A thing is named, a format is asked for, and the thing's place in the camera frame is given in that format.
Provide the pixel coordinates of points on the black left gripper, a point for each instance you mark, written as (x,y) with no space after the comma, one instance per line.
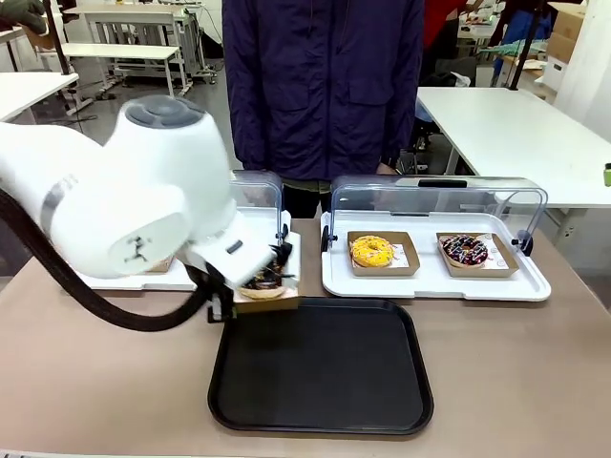
(217,286)

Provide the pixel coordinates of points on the cardboard donut box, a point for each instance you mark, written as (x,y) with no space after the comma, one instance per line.
(160,267)
(267,305)
(503,264)
(410,264)

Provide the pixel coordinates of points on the chocolate glazed donut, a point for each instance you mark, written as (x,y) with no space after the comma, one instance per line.
(262,288)

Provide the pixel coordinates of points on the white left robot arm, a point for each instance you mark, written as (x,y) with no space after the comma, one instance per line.
(143,172)

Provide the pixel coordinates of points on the black serving tray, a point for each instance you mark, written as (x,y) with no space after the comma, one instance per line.
(320,372)

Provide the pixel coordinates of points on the yellow glazed donut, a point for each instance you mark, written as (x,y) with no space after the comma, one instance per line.
(363,255)

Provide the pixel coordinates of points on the chocolate rainbow sprinkle donut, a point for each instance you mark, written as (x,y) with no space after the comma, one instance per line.
(453,253)

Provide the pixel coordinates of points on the person's right hand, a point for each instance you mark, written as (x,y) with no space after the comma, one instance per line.
(255,166)

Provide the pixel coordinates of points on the person's left hand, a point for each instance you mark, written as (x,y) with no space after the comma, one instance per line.
(385,168)

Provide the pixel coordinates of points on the white display case base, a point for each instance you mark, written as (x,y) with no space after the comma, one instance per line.
(143,282)
(429,288)

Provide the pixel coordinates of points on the large white table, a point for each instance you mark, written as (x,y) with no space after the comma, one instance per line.
(515,129)

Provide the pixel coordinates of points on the white storage box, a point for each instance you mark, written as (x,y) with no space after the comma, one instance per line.
(556,74)

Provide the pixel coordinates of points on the clear display case lid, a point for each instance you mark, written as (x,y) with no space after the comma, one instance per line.
(429,198)
(260,188)

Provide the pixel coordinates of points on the stacked cardboard boxes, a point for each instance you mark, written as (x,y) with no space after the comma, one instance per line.
(565,33)

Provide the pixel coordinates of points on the background person in blue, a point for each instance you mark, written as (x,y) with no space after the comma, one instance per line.
(520,24)

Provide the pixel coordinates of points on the black bag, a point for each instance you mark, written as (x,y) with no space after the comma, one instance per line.
(446,80)

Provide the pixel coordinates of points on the background person in red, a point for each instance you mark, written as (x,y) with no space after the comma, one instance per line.
(441,21)

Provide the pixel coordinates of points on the person in navy jacket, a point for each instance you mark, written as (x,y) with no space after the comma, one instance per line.
(324,86)

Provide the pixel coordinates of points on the white bench table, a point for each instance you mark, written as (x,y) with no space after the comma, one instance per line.
(119,50)

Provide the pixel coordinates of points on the white table with rounded corner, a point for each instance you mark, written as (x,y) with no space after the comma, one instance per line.
(24,90)

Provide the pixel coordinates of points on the dark green jacket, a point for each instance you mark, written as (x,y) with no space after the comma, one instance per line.
(21,12)

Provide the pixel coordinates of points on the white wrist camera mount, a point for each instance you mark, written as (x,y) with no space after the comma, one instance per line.
(238,260)

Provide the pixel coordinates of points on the black camera stand pole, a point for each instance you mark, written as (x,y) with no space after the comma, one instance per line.
(57,38)
(522,47)

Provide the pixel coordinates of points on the white workbench with frame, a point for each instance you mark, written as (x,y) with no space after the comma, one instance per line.
(124,12)

